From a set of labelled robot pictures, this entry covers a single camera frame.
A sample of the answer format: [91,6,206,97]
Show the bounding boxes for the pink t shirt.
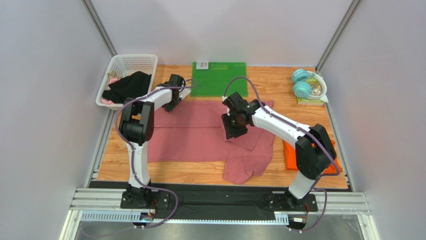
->
[147,100,275,185]

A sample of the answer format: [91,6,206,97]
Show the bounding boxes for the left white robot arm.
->
[115,74,191,205]

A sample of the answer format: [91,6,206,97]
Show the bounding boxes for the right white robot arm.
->
[221,92,337,202]

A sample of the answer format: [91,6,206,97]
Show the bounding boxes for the black garment in basket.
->
[101,71,152,104]

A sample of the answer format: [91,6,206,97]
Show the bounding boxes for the green cutting mat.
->
[190,62,247,97]

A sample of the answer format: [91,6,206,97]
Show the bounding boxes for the white plastic basket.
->
[95,53,158,110]

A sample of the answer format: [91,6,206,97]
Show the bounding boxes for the pink item in basket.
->
[101,78,119,105]

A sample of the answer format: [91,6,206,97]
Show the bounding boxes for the folded orange t shirt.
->
[282,140,337,174]

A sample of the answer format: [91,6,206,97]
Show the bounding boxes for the teal headphones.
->
[291,68,329,103]

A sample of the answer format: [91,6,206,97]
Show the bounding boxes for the green picture book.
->
[296,77,324,106]

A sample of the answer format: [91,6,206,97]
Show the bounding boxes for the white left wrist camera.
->
[178,88,191,100]

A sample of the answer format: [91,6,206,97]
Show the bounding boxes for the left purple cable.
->
[114,78,199,231]

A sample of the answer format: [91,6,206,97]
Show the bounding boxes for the purple cable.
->
[114,78,199,231]
[222,76,342,233]

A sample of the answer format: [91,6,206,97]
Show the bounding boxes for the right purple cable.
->
[222,76,342,233]

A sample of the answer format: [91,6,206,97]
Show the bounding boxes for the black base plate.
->
[120,183,319,221]

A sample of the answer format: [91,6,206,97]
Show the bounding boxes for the aluminium frame rail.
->
[70,188,374,225]

